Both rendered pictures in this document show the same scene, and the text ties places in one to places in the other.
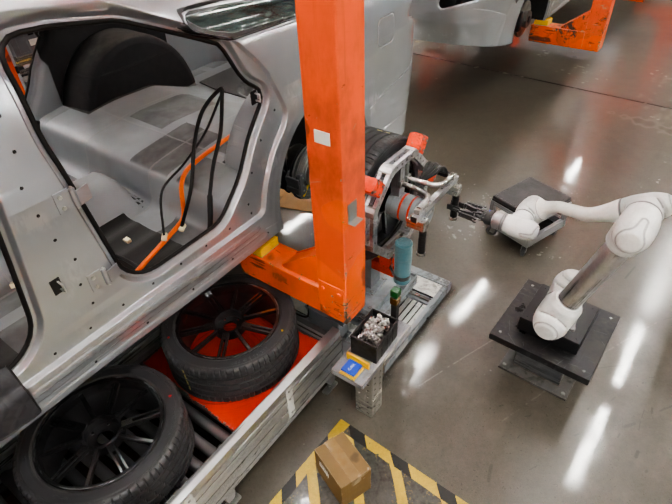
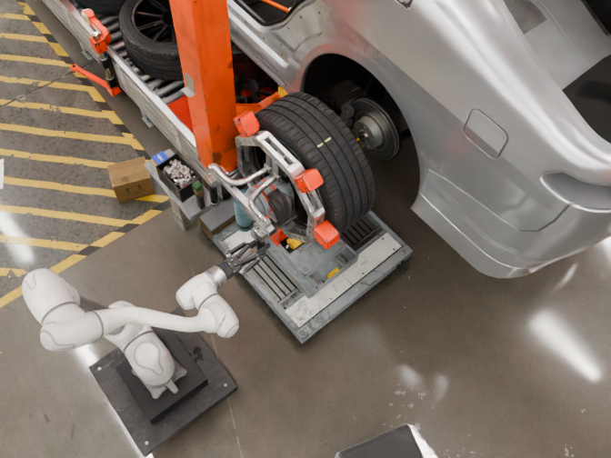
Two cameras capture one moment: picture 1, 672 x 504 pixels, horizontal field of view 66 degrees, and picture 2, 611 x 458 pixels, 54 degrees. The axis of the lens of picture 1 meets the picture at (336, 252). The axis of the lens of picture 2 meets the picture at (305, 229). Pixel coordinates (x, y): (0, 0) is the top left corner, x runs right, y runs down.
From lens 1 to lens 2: 3.14 m
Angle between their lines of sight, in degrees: 59
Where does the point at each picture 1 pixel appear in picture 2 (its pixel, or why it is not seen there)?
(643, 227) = (28, 281)
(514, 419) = not seen: hidden behind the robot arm
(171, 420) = (161, 47)
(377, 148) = (283, 123)
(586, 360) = (109, 379)
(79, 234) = not seen: outside the picture
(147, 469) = (130, 35)
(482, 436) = (122, 296)
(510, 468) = not seen: hidden behind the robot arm
